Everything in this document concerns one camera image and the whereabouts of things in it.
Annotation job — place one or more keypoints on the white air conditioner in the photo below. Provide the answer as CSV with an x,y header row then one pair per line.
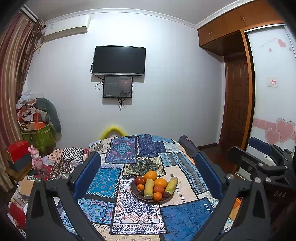
x,y
67,27

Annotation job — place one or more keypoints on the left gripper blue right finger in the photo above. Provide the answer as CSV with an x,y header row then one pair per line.
x,y
212,175

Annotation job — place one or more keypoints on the green patterned storage box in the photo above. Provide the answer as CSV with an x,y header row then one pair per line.
x,y
42,139

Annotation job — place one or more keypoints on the yellow headboard cushion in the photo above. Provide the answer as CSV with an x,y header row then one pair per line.
x,y
111,130

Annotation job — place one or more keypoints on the white wardrobe sliding door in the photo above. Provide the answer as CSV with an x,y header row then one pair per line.
x,y
273,58

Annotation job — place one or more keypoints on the red tomato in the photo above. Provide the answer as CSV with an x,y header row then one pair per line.
x,y
140,180
159,189

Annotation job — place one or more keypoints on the small orange tangerine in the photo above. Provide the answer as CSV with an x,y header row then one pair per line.
x,y
140,187

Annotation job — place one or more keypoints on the brown wooden door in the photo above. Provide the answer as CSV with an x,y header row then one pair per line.
x,y
236,120

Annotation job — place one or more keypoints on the large orange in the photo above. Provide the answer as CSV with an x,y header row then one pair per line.
x,y
161,182

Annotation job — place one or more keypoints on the purple ceramic plate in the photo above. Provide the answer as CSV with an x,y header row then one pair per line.
x,y
140,195

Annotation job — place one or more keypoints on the cardboard box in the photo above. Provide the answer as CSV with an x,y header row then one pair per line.
x,y
26,187

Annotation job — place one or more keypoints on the large wall television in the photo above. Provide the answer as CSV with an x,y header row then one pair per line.
x,y
119,60

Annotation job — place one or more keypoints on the striped maroon curtain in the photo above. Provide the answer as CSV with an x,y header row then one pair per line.
x,y
18,42

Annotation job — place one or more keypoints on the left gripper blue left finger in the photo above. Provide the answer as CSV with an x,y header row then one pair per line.
x,y
89,171

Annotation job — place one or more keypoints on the small wall monitor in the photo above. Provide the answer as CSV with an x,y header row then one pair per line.
x,y
117,87

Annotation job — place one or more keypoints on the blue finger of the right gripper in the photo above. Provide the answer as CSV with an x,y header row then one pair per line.
x,y
259,145
238,155

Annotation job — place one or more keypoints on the grey-green pillow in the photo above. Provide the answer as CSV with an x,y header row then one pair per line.
x,y
47,106

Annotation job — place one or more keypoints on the orange with sticker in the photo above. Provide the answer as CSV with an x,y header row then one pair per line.
x,y
150,175

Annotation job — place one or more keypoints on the patchwork patterned bedspread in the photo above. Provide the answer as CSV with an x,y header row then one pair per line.
x,y
111,209

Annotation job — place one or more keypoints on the red box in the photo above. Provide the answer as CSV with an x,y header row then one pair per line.
x,y
17,150

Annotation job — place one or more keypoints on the wooden overhead cabinet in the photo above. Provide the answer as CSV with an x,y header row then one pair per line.
x,y
222,36

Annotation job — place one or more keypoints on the pink toy figurine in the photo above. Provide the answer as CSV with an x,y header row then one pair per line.
x,y
36,158

